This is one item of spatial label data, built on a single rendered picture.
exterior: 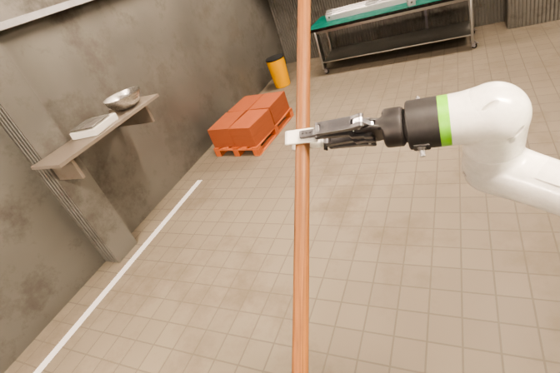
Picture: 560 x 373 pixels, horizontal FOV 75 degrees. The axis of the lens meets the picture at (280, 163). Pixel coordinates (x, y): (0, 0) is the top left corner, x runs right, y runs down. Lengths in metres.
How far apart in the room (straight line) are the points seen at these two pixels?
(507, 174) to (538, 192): 0.05
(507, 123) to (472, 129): 0.05
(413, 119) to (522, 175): 0.21
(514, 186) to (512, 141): 0.09
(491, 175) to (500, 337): 2.05
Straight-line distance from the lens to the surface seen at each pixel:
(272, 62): 7.09
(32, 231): 4.15
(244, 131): 4.96
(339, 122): 0.70
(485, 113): 0.67
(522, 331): 2.78
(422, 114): 0.68
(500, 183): 0.77
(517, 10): 7.46
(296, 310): 0.73
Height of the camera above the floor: 2.30
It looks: 29 degrees down
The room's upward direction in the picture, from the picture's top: 20 degrees counter-clockwise
